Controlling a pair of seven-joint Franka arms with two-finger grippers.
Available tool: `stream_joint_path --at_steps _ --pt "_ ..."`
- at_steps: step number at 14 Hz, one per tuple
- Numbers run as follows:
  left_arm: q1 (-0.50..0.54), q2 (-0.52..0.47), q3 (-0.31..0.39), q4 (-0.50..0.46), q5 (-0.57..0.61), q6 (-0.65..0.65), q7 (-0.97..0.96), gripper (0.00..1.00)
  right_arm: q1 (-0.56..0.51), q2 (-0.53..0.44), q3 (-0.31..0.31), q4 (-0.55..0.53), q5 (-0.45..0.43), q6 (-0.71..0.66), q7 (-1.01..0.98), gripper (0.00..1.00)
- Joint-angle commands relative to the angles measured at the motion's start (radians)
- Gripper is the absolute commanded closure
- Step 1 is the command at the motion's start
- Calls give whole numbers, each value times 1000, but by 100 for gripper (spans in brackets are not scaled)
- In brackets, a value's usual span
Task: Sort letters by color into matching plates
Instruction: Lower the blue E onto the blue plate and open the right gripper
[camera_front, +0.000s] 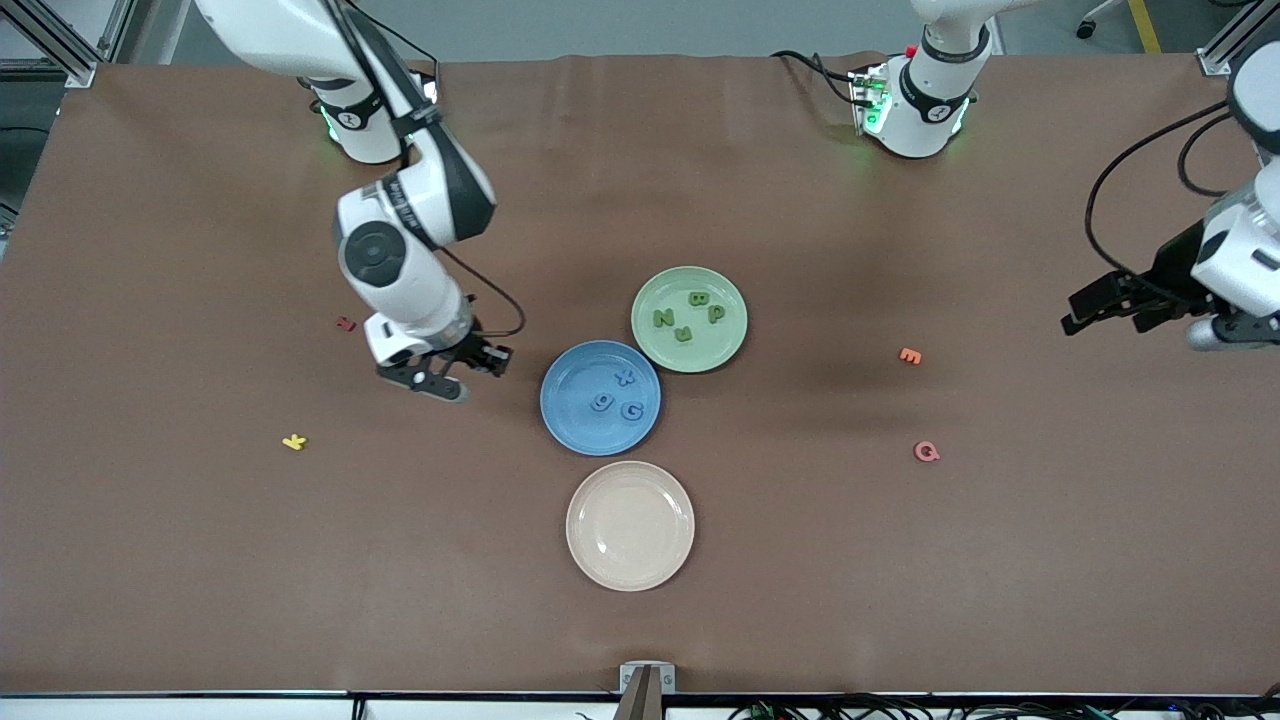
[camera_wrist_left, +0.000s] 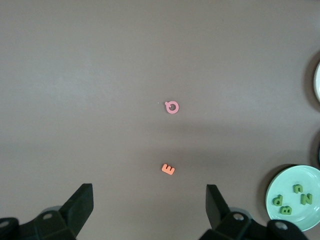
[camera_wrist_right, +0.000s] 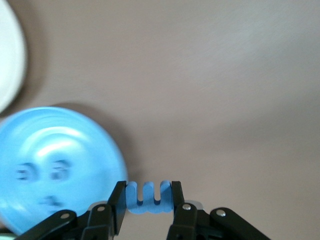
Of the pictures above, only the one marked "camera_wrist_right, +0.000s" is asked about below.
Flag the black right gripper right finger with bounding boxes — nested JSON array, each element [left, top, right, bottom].
[[166, 180, 272, 240]]

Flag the beige plate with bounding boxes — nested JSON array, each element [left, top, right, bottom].
[[0, 0, 28, 113]]

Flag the green plate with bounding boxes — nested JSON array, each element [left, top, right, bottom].
[[0, 231, 20, 240]]

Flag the blue plate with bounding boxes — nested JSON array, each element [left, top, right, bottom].
[[0, 106, 130, 236]]

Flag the brown table mat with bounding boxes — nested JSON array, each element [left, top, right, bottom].
[[0, 0, 320, 240]]

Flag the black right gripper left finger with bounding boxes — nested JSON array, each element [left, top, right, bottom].
[[18, 180, 129, 240]]

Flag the blue foam letter m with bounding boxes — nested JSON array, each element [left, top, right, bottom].
[[124, 180, 175, 215]]

